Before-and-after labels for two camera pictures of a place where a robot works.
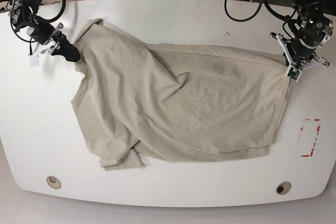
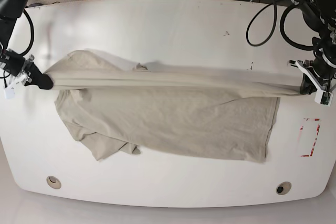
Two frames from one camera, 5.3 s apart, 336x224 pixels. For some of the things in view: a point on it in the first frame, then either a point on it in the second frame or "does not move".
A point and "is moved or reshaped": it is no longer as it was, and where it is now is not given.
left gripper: (42, 33) to (12, 62)
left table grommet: (53, 182) does not move
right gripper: (312, 34) to (323, 68)
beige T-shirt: (135, 101) is moved or reshaped
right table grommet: (283, 188) does not move
